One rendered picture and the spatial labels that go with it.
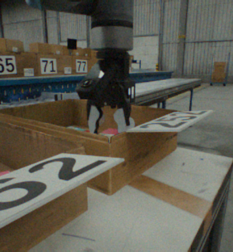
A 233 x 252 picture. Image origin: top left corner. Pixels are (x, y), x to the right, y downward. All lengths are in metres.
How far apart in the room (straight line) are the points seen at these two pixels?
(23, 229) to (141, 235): 0.14
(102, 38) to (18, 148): 0.27
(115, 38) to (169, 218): 0.34
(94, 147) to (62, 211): 0.11
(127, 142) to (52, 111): 0.41
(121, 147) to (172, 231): 0.15
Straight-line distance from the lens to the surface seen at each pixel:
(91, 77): 0.47
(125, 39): 0.49
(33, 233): 0.30
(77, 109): 0.78
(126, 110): 0.49
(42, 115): 0.72
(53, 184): 0.18
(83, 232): 0.32
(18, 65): 1.68
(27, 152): 0.44
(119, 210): 0.35
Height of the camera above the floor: 0.95
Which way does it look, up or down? 16 degrees down
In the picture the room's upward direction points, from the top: straight up
